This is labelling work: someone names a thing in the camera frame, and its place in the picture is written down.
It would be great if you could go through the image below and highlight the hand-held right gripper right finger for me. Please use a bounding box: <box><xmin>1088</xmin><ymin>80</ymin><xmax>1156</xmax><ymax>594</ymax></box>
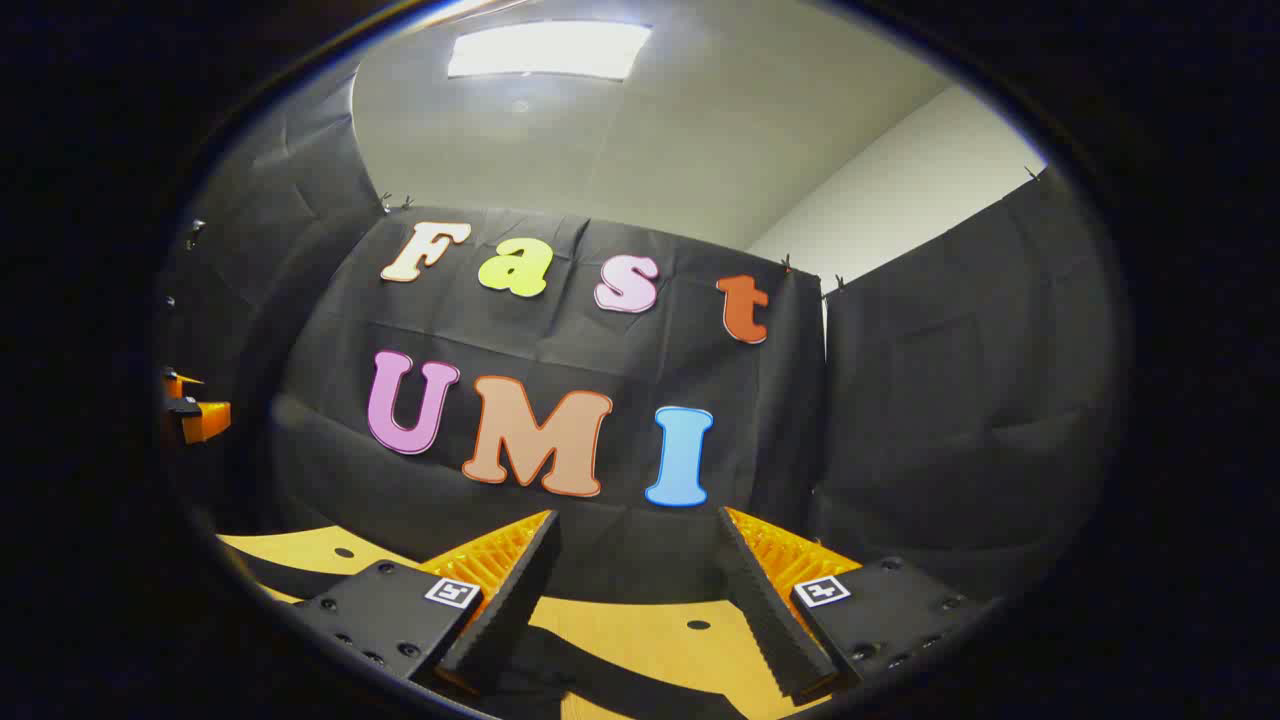
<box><xmin>715</xmin><ymin>505</ymin><xmax>1006</xmax><ymax>706</ymax></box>

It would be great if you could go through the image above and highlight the black backdrop cloth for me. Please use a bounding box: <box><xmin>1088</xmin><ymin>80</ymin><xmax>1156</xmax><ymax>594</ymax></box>
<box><xmin>268</xmin><ymin>205</ymin><xmax>828</xmax><ymax>607</ymax></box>

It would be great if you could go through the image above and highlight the plain black side cloth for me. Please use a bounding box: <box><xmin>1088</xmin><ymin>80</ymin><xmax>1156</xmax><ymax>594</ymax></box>
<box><xmin>812</xmin><ymin>165</ymin><xmax>1133</xmax><ymax>603</ymax></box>
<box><xmin>155</xmin><ymin>65</ymin><xmax>389</xmax><ymax>533</ymax></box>

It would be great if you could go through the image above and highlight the ceiling light panel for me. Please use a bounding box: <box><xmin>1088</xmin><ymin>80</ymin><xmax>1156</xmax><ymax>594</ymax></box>
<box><xmin>446</xmin><ymin>20</ymin><xmax>653</xmax><ymax>83</ymax></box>

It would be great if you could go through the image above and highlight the black collared shirt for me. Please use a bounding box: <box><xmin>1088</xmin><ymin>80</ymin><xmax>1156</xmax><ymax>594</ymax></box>
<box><xmin>240</xmin><ymin>548</ymin><xmax>746</xmax><ymax>720</ymax></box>

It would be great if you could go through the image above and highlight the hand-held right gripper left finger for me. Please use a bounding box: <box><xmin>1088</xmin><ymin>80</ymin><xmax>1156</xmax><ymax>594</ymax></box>
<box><xmin>290</xmin><ymin>508</ymin><xmax>563</xmax><ymax>698</ymax></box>

